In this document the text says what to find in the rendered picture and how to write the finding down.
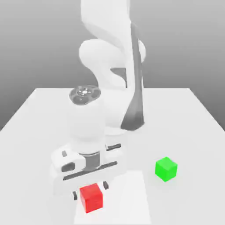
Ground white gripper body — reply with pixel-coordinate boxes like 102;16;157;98
52;154;128;196

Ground small red cube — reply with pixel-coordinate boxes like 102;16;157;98
79;182;104;214

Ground small green cube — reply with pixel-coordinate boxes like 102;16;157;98
154;156;178;183

